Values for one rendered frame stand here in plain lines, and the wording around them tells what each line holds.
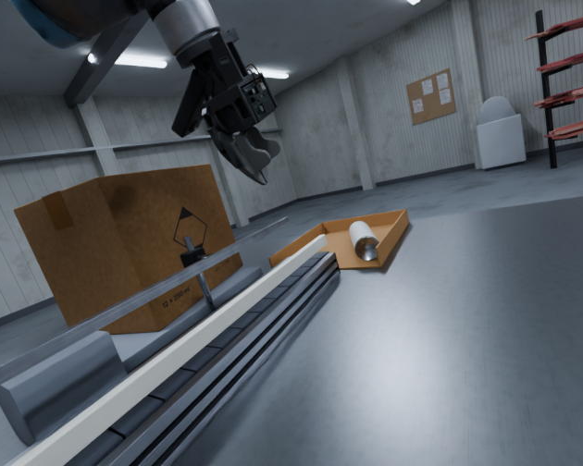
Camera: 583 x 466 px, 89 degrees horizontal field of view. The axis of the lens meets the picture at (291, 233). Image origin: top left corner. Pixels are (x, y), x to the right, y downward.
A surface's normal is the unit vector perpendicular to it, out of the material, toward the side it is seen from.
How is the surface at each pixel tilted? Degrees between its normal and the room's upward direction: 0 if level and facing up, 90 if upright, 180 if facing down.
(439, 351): 0
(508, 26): 90
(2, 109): 90
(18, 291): 90
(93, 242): 90
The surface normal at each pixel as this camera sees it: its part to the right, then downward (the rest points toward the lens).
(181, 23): 0.07, 0.48
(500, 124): -0.55, 0.32
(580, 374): -0.27, -0.94
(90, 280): -0.33, 0.28
